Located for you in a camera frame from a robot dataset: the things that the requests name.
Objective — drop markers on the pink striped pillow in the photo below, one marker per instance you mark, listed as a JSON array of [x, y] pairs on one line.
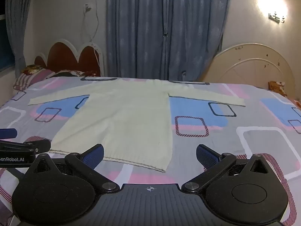
[[30, 78]]

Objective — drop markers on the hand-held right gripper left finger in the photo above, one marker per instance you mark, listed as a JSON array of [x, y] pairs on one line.
[[93, 157]]

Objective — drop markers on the red floral pillow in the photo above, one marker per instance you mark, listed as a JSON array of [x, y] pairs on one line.
[[31, 69]]

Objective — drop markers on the blue-grey window curtain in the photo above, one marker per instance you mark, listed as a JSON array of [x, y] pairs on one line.
[[17, 28]]

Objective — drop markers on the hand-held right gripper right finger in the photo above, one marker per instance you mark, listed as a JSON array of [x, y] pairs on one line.
[[207, 156]]

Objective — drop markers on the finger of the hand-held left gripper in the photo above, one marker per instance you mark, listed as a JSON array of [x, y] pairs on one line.
[[8, 133], [28, 145]]

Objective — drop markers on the cream round headboard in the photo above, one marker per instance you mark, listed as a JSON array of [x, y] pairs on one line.
[[251, 66]]

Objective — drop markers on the patterned grey pink bedsheet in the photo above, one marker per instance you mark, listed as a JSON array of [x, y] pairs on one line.
[[223, 131]]

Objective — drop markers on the wall lamp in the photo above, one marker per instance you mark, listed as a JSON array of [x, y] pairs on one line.
[[277, 17]]

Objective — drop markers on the cream knit sweater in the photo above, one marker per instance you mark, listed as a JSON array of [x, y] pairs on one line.
[[124, 122]]

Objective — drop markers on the dark cloth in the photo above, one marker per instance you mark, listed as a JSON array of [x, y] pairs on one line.
[[63, 74]]

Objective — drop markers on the white wall socket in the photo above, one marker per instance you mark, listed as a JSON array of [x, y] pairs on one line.
[[88, 7]]

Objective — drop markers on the red scalloped headboard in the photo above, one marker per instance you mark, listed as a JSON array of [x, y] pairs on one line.
[[68, 56]]

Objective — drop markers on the orange floral pillow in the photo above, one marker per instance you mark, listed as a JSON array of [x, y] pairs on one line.
[[278, 88]]

